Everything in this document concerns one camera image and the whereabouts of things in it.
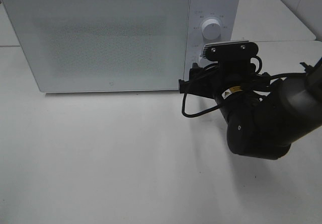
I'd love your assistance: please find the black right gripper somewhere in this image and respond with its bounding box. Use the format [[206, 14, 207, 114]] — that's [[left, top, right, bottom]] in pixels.
[[179, 40, 271, 98]]

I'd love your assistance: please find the white microwave knob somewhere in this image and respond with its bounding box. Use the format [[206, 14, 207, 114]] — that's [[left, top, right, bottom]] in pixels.
[[201, 18, 221, 40], [198, 57, 205, 67]]

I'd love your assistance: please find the white microwave door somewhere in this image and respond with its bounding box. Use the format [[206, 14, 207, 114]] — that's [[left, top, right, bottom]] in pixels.
[[3, 0, 189, 93]]

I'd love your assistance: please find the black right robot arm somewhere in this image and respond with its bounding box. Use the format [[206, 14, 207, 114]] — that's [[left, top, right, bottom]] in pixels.
[[179, 40, 321, 160]]

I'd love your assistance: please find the white microwave oven body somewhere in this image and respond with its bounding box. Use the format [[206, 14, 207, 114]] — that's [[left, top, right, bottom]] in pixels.
[[1, 0, 240, 94]]

